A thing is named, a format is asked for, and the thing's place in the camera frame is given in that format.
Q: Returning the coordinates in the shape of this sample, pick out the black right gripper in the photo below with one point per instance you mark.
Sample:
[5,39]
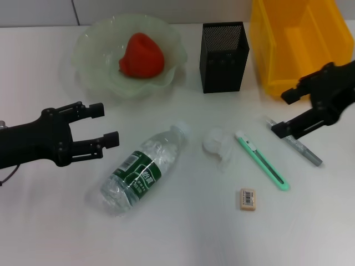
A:
[335,88]

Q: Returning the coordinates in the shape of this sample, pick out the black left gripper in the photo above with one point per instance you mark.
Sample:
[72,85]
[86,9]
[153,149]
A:
[33,144]

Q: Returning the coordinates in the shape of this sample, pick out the silver grey pen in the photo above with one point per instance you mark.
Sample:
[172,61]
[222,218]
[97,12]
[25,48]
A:
[308,152]

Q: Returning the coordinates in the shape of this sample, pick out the clear green-label water bottle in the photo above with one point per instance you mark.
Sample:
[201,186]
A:
[144,166]

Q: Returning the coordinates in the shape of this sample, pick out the green utility knife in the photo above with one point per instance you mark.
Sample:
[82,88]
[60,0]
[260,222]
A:
[260,159]

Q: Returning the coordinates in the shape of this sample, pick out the orange toy fruit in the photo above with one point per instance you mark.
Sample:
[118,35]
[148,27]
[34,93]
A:
[144,58]

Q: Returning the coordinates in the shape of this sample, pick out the white paper ball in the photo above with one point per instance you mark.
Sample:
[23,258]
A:
[213,141]

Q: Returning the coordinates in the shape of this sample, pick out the beige barcode eraser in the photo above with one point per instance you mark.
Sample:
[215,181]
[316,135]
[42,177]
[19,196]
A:
[247,200]

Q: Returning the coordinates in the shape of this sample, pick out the green glass fruit plate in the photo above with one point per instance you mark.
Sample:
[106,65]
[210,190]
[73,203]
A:
[97,55]

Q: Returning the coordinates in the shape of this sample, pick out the black mesh pen holder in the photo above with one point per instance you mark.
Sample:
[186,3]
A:
[222,69]

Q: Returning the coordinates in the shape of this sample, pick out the yellow plastic bin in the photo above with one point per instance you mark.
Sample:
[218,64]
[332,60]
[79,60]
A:
[288,41]

